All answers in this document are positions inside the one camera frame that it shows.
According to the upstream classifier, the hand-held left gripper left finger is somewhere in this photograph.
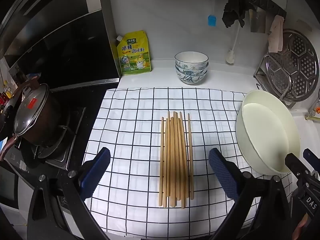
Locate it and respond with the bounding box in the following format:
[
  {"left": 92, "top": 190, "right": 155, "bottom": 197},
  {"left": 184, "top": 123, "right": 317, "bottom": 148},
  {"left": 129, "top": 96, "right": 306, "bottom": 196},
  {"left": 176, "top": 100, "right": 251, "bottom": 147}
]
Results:
[{"left": 27, "top": 147, "right": 111, "bottom": 240}]

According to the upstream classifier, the black hanging rag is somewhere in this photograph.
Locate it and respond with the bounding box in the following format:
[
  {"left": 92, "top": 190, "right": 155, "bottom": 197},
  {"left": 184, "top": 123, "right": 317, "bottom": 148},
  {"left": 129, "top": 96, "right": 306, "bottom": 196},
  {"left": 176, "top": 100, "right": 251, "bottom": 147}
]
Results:
[{"left": 222, "top": 0, "right": 255, "bottom": 28}]

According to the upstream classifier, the dark cookware with brown handle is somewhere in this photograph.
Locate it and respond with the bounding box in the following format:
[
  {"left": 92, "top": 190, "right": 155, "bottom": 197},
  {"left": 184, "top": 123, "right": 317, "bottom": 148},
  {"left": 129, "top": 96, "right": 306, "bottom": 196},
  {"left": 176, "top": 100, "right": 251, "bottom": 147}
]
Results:
[{"left": 0, "top": 100, "right": 20, "bottom": 160}]

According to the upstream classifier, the glass pot lid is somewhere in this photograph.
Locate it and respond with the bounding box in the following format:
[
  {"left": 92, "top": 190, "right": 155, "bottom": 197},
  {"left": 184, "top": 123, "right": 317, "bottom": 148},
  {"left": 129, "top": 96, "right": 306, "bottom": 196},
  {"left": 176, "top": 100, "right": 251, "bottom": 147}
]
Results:
[{"left": 14, "top": 79, "right": 50, "bottom": 137}]

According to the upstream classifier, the yellow seasoning pouch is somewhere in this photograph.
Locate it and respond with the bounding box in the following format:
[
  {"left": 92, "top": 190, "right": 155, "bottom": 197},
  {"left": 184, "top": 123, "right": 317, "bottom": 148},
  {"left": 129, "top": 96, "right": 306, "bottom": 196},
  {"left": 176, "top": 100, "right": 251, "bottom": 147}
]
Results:
[{"left": 115, "top": 31, "right": 152, "bottom": 76}]

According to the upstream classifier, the person's right hand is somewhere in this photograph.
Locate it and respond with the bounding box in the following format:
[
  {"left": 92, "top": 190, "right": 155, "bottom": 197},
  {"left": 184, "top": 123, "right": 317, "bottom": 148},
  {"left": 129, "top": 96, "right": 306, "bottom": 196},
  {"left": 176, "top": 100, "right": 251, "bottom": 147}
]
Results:
[{"left": 292, "top": 216, "right": 309, "bottom": 240}]

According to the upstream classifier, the perforated steel steamer plate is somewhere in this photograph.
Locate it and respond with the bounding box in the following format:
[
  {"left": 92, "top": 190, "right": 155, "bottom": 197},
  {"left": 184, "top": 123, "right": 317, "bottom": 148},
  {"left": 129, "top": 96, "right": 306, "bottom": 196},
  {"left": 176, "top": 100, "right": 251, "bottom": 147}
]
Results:
[{"left": 265, "top": 29, "right": 320, "bottom": 102}]

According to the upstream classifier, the dark cooking pot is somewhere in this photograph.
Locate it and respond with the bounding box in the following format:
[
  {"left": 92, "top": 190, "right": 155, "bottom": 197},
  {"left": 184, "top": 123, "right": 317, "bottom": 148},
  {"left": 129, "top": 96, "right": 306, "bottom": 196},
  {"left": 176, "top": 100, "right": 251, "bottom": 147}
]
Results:
[{"left": 19, "top": 90, "right": 63, "bottom": 147}]

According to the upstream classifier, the cream round basin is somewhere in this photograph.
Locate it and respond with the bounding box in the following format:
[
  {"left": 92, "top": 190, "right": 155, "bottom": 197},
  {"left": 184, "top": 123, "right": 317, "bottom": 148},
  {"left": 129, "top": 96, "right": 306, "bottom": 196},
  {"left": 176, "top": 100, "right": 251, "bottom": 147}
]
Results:
[{"left": 235, "top": 90, "right": 300, "bottom": 175}]

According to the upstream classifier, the black gas stove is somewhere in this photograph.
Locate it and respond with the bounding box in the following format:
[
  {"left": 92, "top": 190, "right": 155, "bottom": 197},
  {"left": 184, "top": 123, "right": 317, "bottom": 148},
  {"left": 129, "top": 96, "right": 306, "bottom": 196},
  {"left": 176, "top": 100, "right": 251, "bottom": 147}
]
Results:
[{"left": 5, "top": 105, "right": 87, "bottom": 170}]

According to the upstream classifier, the pink hanging cloth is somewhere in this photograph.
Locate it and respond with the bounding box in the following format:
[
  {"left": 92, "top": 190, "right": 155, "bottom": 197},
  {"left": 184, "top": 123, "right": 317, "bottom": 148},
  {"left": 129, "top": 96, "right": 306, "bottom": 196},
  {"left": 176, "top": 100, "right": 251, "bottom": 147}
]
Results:
[{"left": 267, "top": 15, "right": 285, "bottom": 53}]

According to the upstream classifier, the steel cleaver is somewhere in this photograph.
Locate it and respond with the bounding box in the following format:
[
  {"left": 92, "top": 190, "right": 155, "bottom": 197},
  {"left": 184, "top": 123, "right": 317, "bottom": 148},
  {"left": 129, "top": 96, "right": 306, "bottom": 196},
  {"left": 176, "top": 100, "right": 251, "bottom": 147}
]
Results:
[{"left": 250, "top": 7, "right": 267, "bottom": 33}]

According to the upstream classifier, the white black-grid checkered cloth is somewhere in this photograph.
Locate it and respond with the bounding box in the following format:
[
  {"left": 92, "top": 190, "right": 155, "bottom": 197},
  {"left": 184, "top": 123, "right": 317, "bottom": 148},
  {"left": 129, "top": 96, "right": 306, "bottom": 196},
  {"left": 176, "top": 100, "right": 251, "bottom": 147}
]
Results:
[{"left": 82, "top": 87, "right": 293, "bottom": 240}]

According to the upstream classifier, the pile of wooden chopsticks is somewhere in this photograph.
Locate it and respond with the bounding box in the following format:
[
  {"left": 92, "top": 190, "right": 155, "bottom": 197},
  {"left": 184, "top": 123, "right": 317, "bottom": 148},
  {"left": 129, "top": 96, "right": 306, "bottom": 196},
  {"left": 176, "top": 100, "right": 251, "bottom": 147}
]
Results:
[{"left": 158, "top": 111, "right": 195, "bottom": 209}]

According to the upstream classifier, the steel dish rack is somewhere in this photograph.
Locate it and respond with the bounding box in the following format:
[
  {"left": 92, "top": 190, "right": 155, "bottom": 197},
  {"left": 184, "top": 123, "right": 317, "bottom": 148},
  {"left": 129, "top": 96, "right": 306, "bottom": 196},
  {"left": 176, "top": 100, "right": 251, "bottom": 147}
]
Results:
[{"left": 253, "top": 54, "right": 298, "bottom": 109}]

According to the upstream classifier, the white bottle brush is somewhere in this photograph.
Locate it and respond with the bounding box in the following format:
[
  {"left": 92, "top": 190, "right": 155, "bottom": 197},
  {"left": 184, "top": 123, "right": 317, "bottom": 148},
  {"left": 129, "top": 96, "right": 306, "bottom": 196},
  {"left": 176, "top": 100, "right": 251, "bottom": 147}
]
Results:
[{"left": 226, "top": 25, "right": 242, "bottom": 65}]

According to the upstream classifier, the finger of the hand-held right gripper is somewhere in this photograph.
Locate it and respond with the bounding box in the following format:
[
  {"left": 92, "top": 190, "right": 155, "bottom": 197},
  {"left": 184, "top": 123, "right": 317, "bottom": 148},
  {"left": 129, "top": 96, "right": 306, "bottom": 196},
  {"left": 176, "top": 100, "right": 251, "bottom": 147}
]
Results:
[
  {"left": 303, "top": 149, "right": 320, "bottom": 174},
  {"left": 285, "top": 153, "right": 304, "bottom": 178}
]

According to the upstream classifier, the cluster of condiment bottles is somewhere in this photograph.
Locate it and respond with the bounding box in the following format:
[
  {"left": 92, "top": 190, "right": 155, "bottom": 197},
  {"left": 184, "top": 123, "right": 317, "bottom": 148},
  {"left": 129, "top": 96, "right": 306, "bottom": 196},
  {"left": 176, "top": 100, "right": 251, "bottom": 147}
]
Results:
[{"left": 0, "top": 79, "right": 14, "bottom": 105}]

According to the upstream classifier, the black range hood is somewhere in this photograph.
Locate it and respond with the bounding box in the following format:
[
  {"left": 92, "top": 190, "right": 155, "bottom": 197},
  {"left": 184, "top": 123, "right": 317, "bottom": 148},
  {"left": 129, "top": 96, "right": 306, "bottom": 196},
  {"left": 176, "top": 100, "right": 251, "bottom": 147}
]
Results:
[{"left": 0, "top": 0, "right": 120, "bottom": 90}]

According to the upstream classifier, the blue floral ceramic bowl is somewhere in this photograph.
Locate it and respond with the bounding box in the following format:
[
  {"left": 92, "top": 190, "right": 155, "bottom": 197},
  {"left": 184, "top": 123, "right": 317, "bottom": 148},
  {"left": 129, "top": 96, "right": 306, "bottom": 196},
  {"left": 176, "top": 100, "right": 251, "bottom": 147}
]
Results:
[
  {"left": 176, "top": 71, "right": 208, "bottom": 85},
  {"left": 175, "top": 64, "right": 209, "bottom": 77},
  {"left": 174, "top": 51, "right": 209, "bottom": 68}
]

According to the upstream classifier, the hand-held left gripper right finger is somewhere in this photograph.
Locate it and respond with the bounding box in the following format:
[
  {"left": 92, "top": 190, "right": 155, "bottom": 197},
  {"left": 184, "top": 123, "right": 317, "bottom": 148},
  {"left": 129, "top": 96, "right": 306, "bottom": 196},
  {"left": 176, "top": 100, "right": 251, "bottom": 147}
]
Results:
[{"left": 208, "top": 148, "right": 293, "bottom": 240}]

